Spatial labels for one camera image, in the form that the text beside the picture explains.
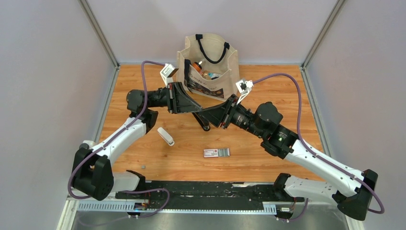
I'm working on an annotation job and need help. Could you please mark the packaged items in bag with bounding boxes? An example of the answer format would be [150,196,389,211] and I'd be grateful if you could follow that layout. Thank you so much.
[201,70,222,81]

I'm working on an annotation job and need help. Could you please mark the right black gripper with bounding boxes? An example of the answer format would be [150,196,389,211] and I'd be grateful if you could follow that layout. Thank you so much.
[199,94,265,138]

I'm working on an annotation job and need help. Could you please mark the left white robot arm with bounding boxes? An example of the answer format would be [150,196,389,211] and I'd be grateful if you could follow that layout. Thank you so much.
[68,82,202,201]

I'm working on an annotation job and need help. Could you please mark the staple box with staples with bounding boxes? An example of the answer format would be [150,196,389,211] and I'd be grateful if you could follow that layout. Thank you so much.
[203,148,230,158]

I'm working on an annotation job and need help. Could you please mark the white stapler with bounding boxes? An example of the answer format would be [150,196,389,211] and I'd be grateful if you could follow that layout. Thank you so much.
[157,127,175,146]

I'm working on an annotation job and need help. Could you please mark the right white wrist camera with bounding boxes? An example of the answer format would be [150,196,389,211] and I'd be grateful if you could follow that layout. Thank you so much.
[235,79,253,104]

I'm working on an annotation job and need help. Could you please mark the orange capped bottle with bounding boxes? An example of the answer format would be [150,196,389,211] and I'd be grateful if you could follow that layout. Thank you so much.
[192,60,203,73]

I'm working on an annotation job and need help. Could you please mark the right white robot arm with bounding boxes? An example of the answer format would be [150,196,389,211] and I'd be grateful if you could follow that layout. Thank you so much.
[199,94,378,221]

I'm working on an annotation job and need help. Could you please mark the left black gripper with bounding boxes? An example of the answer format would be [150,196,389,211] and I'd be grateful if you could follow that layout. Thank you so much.
[148,82,202,114]

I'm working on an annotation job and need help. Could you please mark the black stapler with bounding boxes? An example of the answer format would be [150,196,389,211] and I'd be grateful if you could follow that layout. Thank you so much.
[192,113,211,131]

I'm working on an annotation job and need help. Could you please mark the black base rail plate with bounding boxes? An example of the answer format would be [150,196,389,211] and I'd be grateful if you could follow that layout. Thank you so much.
[115,181,304,211]

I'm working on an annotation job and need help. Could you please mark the beige canvas tote bag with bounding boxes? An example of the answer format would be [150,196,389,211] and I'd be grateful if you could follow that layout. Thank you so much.
[176,33,240,101]

